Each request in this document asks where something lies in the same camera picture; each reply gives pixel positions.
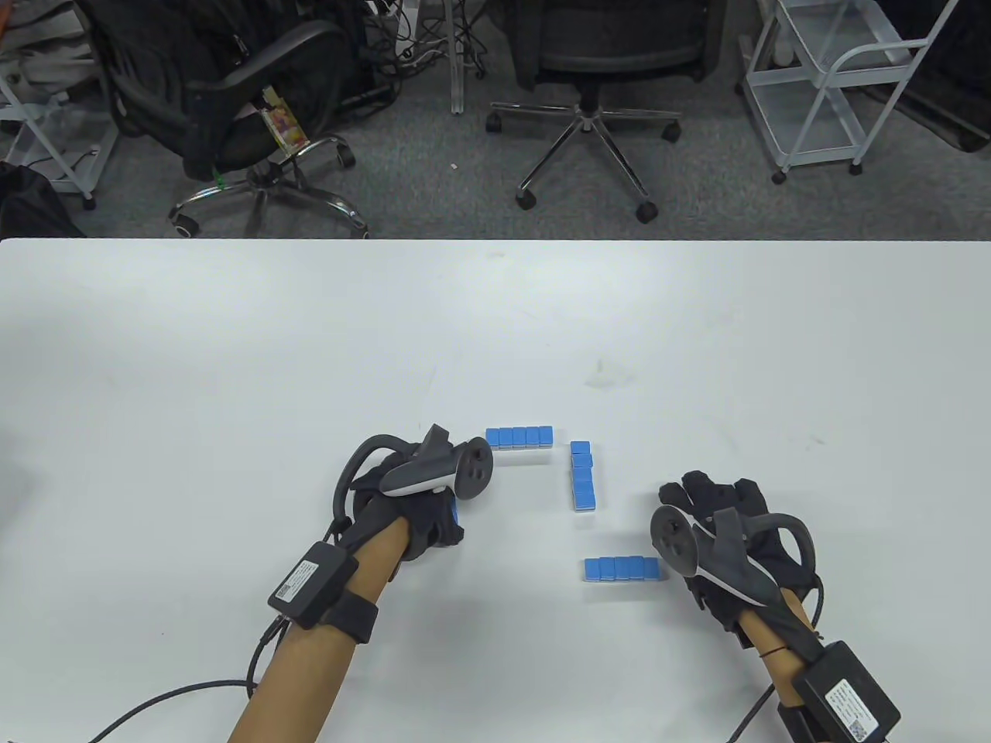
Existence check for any person's right hand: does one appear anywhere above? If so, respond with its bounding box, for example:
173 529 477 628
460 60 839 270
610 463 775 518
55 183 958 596
658 470 823 597

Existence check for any person's left hand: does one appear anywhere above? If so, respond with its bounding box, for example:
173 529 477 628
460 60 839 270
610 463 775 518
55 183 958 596
341 457 467 563

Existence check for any person's left forearm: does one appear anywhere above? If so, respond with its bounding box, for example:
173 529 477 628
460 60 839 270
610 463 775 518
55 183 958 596
225 519 411 743

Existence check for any plain black forearm box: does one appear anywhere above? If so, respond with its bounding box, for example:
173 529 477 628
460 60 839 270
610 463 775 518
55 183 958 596
268 542 361 629

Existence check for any grey and white controller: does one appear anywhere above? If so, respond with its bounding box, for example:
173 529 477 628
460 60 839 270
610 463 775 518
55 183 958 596
649 503 818 608
333 424 495 535

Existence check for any black box with white label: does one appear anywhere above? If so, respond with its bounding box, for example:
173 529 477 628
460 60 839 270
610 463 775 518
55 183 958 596
794 641 903 743

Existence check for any white metal cart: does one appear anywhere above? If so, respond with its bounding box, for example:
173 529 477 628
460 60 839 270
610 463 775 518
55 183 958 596
739 0 961 185

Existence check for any colourful snack packet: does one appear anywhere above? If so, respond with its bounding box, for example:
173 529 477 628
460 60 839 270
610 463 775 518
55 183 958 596
259 85 312 152

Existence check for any black flat case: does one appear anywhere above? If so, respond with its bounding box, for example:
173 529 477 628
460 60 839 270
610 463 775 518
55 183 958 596
875 0 991 153

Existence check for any black mesh office chair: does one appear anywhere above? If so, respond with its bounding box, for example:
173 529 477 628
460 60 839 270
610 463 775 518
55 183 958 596
486 0 729 224

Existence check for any black chair with chrome base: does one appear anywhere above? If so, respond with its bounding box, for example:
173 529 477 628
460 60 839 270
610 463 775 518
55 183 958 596
77 0 371 239

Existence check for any white metal rack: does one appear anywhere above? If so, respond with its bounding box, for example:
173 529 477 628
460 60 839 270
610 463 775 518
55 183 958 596
0 46 118 211

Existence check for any black bag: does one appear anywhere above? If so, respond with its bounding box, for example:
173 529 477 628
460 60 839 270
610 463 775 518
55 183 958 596
0 161 86 239

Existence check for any grey crumpled cloth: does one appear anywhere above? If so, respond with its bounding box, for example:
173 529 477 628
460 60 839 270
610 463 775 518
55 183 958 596
0 23 98 86

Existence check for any black forearm strap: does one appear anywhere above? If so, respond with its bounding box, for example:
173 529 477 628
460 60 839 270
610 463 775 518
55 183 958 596
321 592 380 643
778 700 815 743

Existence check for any white desk leg post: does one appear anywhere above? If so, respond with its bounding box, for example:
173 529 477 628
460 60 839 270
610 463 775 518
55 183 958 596
449 0 471 115

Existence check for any tangle of black cables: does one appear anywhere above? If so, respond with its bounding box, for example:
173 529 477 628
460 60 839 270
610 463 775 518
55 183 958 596
360 0 496 78

